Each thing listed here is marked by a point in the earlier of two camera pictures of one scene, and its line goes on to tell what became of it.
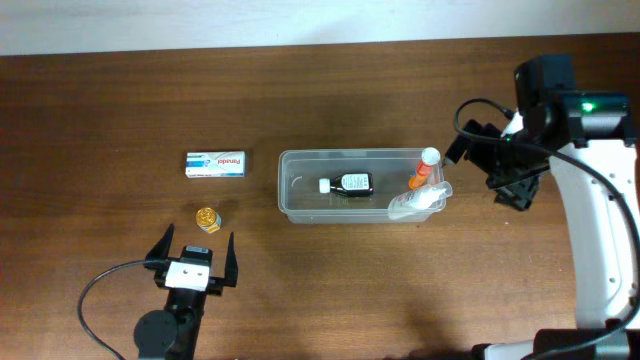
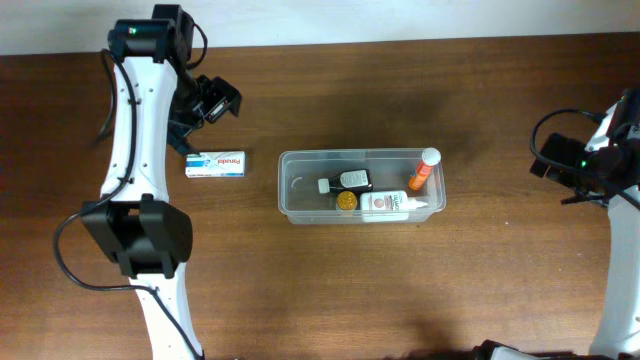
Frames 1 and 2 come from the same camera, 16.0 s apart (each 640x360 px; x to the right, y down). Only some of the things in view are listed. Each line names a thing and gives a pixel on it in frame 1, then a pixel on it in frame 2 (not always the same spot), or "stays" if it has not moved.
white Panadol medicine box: [215, 164] stays
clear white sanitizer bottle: [418, 202] to [387, 205]
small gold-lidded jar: [208, 220] to [346, 200]
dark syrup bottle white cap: [350, 184] stays
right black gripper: [513, 176] to [581, 191]
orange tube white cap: [430, 157] stays
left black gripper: [220, 284] to [182, 126]
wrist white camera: [186, 275] to [217, 110]
